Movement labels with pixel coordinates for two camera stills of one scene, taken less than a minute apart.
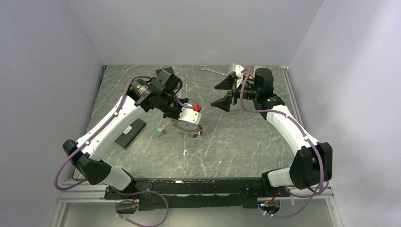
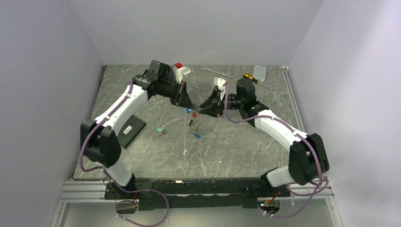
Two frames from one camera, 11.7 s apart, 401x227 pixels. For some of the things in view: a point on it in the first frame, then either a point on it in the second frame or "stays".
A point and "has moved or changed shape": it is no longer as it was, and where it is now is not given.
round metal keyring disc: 184,126 has moved or changed shape
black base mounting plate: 197,194 stays
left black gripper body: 170,106 to 169,90
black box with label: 131,133 stays
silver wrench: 204,69 stays
